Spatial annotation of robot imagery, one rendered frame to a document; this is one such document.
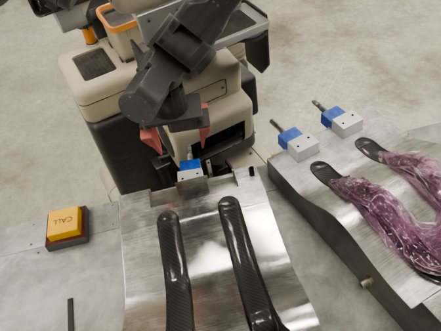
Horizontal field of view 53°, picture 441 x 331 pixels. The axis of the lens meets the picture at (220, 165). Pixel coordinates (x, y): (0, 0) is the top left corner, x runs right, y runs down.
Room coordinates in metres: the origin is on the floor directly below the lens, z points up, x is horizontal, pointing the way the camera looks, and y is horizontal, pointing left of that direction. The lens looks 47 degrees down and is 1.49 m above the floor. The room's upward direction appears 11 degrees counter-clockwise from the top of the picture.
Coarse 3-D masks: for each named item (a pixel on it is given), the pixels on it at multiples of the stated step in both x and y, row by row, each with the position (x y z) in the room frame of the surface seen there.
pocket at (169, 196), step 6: (150, 192) 0.53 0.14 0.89; (156, 192) 0.54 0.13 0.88; (162, 192) 0.53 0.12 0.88; (168, 192) 0.53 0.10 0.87; (174, 192) 0.53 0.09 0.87; (150, 198) 0.52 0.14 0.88; (156, 198) 0.53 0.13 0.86; (162, 198) 0.53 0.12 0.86; (168, 198) 0.53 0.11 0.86; (174, 198) 0.52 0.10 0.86; (150, 204) 0.50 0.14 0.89; (156, 204) 0.52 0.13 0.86; (162, 204) 0.52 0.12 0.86
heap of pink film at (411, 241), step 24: (408, 168) 0.45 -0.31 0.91; (432, 168) 0.44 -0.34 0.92; (336, 192) 0.46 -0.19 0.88; (360, 192) 0.42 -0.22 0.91; (384, 192) 0.41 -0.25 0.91; (432, 192) 0.40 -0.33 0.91; (384, 216) 0.37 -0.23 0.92; (408, 216) 0.37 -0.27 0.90; (384, 240) 0.34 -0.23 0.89; (408, 240) 0.33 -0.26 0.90; (432, 240) 0.32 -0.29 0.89; (408, 264) 0.30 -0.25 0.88; (432, 264) 0.29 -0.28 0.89
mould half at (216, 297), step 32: (192, 192) 0.51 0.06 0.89; (224, 192) 0.49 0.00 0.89; (256, 192) 0.48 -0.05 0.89; (128, 224) 0.46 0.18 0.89; (192, 224) 0.44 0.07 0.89; (256, 224) 0.42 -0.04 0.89; (128, 256) 0.40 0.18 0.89; (160, 256) 0.39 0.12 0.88; (192, 256) 0.38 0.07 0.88; (224, 256) 0.37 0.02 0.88; (256, 256) 0.36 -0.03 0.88; (128, 288) 0.35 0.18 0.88; (160, 288) 0.34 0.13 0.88; (192, 288) 0.32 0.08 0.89; (224, 288) 0.31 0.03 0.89; (288, 288) 0.28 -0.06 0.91; (128, 320) 0.29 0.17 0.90; (160, 320) 0.27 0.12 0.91; (224, 320) 0.25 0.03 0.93; (288, 320) 0.23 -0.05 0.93
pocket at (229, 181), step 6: (234, 174) 0.54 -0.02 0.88; (210, 180) 0.54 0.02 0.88; (216, 180) 0.54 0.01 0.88; (222, 180) 0.54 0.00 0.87; (228, 180) 0.54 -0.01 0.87; (234, 180) 0.54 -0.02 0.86; (210, 186) 0.54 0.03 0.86; (216, 186) 0.54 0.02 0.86; (222, 186) 0.53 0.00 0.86; (228, 186) 0.53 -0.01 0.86; (234, 186) 0.53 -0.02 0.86; (210, 192) 0.52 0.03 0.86
